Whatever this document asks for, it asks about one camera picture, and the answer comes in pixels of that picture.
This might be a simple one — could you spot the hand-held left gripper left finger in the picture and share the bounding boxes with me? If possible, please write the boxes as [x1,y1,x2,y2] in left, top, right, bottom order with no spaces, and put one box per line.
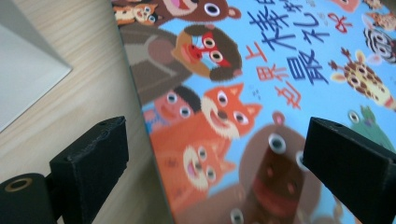
[49,116,130,224]

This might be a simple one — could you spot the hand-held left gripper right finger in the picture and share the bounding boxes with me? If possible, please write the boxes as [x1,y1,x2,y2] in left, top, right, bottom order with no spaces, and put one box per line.
[302,117,396,224]

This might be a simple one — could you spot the blue animal picture book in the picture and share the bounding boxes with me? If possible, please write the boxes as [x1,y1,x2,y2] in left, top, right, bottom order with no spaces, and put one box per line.
[111,0,396,224]

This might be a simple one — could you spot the white sheet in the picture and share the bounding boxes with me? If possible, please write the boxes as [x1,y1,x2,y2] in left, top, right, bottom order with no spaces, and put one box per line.
[0,0,73,133]

